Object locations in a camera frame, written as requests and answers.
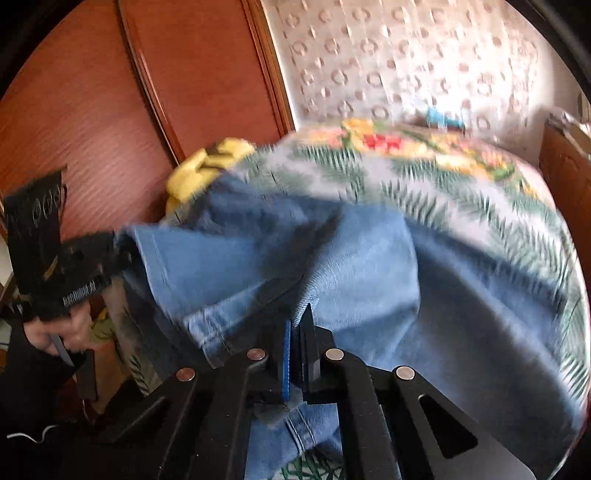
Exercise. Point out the wooden slatted wardrobe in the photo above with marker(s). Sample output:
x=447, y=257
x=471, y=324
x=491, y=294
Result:
x=161, y=92

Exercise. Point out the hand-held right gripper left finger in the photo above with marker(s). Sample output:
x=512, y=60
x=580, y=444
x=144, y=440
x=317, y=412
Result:
x=286, y=369

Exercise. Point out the blue plastic bag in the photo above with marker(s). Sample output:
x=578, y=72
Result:
x=441, y=117

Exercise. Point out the leaf print bed sheet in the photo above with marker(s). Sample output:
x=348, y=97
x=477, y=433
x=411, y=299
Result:
x=461, y=194

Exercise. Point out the person's left hand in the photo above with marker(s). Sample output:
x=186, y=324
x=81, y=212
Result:
x=46, y=334

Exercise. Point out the blue denim pants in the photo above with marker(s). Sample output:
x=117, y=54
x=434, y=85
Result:
x=392, y=277

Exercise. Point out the yellow plush toy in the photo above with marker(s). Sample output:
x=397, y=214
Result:
x=194, y=177

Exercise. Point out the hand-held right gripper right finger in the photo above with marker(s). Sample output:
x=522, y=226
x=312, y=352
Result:
x=308, y=360

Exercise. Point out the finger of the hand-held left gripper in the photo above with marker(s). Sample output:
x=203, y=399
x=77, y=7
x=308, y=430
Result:
x=106, y=256

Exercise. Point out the circle patterned sheer curtain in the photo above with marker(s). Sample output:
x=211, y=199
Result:
x=392, y=55

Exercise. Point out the floral blanket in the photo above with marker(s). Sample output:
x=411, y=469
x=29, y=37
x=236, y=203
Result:
x=392, y=138

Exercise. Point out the long wooden cabinet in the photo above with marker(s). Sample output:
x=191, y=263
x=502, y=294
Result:
x=563, y=166

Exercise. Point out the person's left forearm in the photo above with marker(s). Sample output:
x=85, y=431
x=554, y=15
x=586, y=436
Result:
x=27, y=397

